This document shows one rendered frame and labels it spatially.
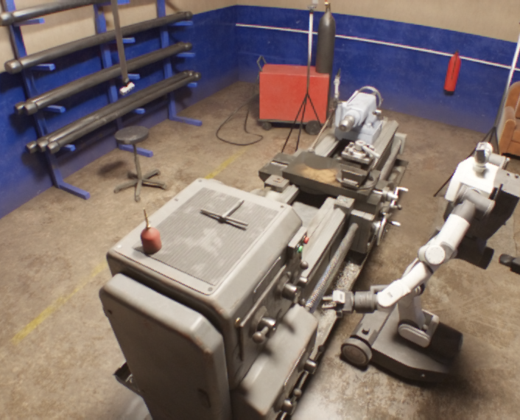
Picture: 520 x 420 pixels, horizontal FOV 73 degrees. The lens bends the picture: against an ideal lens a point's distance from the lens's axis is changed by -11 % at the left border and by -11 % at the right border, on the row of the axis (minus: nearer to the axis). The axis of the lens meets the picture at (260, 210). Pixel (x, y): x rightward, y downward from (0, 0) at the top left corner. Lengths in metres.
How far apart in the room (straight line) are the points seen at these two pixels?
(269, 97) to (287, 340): 3.82
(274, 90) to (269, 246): 3.83
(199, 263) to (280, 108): 4.02
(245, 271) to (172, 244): 0.27
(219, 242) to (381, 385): 1.62
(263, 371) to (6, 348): 2.04
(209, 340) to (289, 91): 4.15
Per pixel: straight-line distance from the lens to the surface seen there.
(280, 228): 1.39
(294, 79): 4.95
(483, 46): 5.96
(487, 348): 3.02
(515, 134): 5.47
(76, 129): 4.24
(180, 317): 1.17
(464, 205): 1.66
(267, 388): 1.58
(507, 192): 1.81
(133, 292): 1.27
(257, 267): 1.27
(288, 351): 1.66
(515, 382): 2.96
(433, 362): 2.58
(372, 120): 3.13
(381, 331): 2.60
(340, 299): 1.57
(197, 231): 1.36
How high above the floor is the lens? 2.19
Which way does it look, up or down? 36 degrees down
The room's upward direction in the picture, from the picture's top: straight up
